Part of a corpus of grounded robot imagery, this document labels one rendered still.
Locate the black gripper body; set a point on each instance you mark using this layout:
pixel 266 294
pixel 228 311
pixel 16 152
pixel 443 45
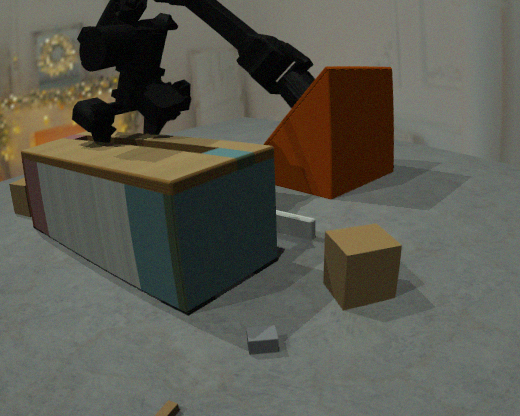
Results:
pixel 96 115

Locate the thin tan stick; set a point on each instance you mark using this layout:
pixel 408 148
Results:
pixel 169 409

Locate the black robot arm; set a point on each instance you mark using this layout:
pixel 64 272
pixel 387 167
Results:
pixel 119 38

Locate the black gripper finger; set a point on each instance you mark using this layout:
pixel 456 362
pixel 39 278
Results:
pixel 150 129
pixel 104 135

